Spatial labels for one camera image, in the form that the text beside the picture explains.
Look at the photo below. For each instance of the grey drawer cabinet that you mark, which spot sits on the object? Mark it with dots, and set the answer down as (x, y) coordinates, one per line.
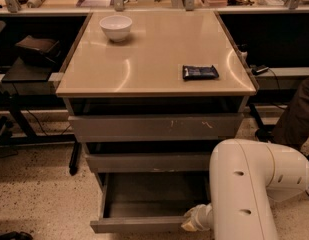
(142, 75)

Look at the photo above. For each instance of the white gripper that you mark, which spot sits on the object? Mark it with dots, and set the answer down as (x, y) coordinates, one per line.
(202, 215)

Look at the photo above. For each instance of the grey top drawer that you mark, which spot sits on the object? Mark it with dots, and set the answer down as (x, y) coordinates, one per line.
(130, 128)

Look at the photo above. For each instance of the dark blue snack packet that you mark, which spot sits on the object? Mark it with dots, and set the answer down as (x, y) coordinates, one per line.
(199, 72)

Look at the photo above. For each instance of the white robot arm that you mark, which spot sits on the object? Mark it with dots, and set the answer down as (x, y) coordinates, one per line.
(245, 176)

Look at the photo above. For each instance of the grey middle drawer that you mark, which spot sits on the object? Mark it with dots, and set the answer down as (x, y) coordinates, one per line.
(149, 162)

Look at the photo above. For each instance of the white ceramic bowl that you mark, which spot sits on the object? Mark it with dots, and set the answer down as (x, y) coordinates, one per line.
(116, 27)

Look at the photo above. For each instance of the dark trouser leg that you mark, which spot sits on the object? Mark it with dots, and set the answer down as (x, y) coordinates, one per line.
(292, 128)

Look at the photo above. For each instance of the grey bottom drawer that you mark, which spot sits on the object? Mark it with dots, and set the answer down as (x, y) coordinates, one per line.
(148, 202)

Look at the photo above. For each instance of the small black device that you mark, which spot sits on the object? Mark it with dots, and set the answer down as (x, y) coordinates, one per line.
(257, 70)

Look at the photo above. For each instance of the black adidas sneaker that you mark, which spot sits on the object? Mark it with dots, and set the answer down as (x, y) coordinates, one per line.
(264, 136)

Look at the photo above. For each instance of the black box on shelf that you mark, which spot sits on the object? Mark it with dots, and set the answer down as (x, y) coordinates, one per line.
(43, 52)

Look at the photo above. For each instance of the black object bottom left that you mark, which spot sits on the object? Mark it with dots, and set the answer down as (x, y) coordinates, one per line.
(16, 236)

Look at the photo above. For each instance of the grey drawer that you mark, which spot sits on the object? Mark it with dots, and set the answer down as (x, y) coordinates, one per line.
(130, 128)
(148, 202)
(149, 162)

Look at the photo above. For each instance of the dark low side shelf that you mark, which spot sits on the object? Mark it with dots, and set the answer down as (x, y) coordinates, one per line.
(20, 72)

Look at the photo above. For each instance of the black leaning bar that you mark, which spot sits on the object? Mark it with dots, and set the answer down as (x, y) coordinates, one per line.
(73, 164)

